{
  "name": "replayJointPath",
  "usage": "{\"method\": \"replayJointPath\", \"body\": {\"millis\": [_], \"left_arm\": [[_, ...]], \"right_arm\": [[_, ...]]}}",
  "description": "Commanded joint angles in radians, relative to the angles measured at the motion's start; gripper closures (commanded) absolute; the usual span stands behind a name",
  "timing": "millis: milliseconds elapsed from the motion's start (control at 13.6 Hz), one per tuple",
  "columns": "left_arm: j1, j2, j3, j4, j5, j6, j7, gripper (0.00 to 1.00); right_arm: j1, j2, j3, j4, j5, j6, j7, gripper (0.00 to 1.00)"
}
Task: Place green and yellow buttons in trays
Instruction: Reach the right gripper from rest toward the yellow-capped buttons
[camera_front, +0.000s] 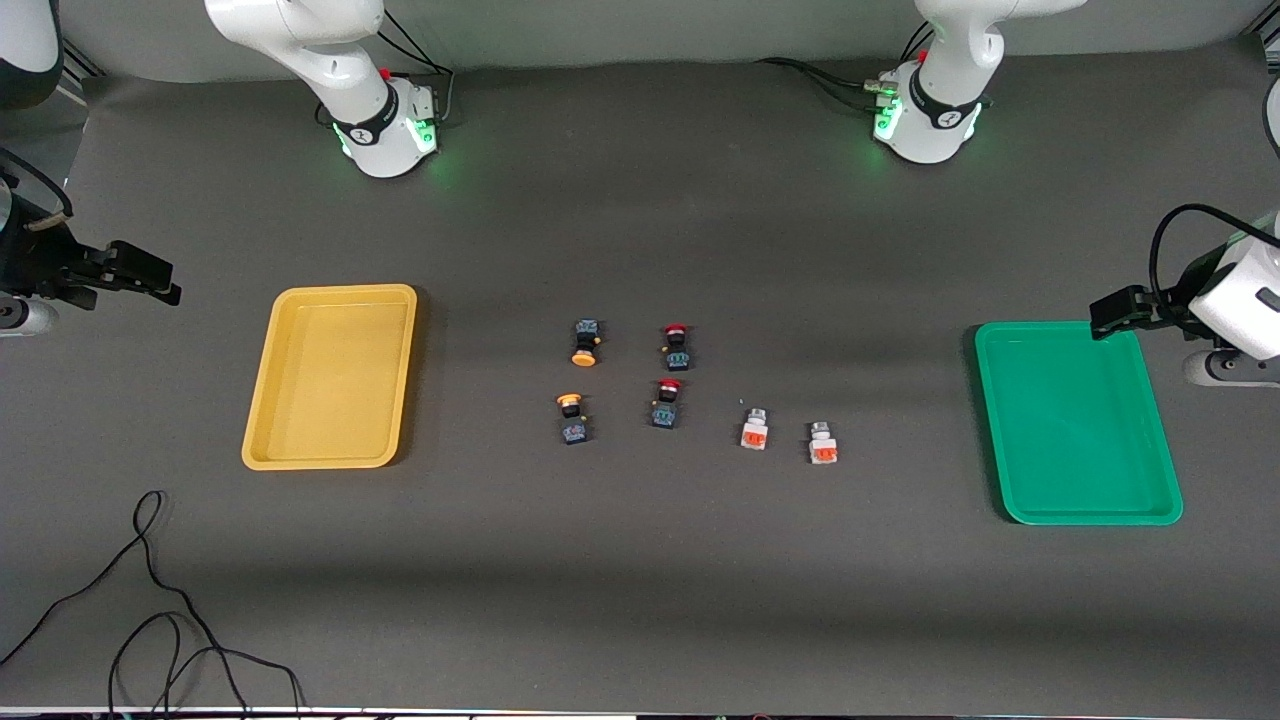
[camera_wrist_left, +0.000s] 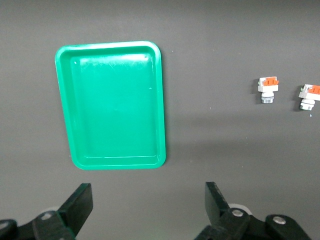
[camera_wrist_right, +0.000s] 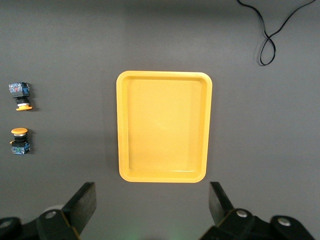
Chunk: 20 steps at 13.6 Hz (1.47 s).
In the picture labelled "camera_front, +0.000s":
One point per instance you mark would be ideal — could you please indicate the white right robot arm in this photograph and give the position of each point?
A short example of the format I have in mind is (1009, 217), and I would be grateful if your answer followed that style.
(330, 60)

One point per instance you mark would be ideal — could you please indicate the white button orange contact block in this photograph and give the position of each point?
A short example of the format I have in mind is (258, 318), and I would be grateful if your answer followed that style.
(822, 444)
(754, 430)

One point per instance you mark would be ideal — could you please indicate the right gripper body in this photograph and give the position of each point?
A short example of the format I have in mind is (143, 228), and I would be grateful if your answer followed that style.
(38, 262)

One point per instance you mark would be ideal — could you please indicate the red mushroom push button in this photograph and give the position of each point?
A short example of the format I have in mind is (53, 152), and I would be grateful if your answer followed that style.
(677, 348)
(666, 405)

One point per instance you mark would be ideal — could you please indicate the green plastic tray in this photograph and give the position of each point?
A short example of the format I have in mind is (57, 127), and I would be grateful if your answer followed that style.
(1075, 430)

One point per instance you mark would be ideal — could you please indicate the yellow mushroom button green mark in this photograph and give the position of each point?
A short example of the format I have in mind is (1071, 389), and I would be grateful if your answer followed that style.
(586, 343)

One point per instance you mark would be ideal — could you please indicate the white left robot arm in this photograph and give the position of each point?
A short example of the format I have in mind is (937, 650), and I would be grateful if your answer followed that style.
(945, 90)

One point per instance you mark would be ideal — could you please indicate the dark grey table mat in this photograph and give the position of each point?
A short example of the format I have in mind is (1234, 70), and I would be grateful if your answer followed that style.
(640, 600)

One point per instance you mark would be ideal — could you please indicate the yellow mushroom button red mark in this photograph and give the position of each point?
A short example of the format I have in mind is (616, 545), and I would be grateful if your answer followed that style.
(572, 420)

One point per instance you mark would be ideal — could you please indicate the aluminium frame rail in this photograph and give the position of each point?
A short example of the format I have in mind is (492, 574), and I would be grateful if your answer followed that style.
(82, 62)

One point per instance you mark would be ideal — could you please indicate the yellow plastic tray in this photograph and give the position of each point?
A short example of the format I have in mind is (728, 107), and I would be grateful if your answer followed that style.
(335, 380)

